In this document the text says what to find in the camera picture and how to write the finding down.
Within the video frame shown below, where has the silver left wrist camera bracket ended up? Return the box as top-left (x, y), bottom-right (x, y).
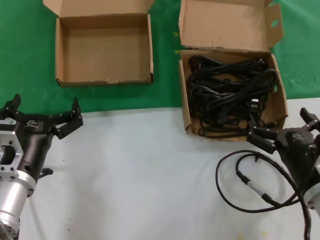
top-left (0, 129), bottom-right (26, 176)

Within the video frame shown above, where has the thick wrapped black arm cable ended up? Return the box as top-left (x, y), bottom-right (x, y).
top-left (253, 152), bottom-right (315, 240)

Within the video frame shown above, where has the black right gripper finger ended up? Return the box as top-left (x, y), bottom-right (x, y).
top-left (299, 107), bottom-right (320, 131)
top-left (246, 114), bottom-right (282, 154)

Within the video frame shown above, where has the thin cable with silver connector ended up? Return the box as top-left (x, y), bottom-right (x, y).
top-left (216, 149), bottom-right (305, 213)

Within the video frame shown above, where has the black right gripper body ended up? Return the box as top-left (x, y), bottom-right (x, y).
top-left (274, 127), bottom-right (320, 195)

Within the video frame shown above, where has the black cable plug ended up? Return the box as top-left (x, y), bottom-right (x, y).
top-left (39, 167), bottom-right (54, 179)

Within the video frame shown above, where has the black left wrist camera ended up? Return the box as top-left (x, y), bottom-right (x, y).
top-left (0, 117), bottom-right (19, 131)

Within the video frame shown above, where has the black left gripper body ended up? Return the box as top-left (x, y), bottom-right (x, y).
top-left (13, 113), bottom-right (56, 182)

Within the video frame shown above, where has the green cloth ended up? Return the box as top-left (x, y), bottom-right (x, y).
top-left (0, 0), bottom-right (320, 115)

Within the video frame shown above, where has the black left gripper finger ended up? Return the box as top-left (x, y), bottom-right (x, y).
top-left (50, 97), bottom-right (85, 140)
top-left (0, 93), bottom-right (26, 120)

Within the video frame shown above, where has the torn cardboard box with lid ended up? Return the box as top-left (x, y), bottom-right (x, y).
top-left (177, 0), bottom-right (290, 143)

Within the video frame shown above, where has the shallow open cardboard box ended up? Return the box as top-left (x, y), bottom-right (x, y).
top-left (42, 0), bottom-right (156, 88)

